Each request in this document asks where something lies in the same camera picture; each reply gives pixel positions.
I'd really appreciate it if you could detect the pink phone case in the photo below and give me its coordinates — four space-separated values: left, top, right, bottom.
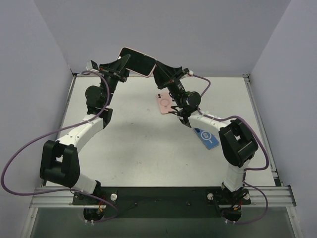
117 46 157 77
157 92 176 115

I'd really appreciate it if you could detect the black smartphone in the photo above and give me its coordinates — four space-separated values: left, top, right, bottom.
120 48 156 75

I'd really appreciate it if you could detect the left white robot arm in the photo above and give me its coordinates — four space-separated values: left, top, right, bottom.
40 54 131 204

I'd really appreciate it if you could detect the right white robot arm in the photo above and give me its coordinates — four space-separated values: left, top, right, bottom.
153 61 259 192

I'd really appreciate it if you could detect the pink phone case on table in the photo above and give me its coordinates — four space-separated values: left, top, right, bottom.
157 92 176 115

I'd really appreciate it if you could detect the blue phone case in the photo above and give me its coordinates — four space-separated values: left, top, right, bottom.
193 128 219 150

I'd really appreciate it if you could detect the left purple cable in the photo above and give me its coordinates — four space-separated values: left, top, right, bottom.
1 70 119 223

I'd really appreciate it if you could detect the purple cable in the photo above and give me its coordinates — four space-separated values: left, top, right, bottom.
1 70 119 223
192 73 270 225

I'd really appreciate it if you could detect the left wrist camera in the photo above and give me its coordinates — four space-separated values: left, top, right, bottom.
86 60 98 71

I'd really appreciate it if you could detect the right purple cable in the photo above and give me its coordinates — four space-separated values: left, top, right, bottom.
192 73 270 225

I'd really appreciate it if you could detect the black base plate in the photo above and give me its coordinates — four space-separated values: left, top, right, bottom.
84 201 243 221

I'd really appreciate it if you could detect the aluminium frame rail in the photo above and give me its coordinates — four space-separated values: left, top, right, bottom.
30 186 296 208

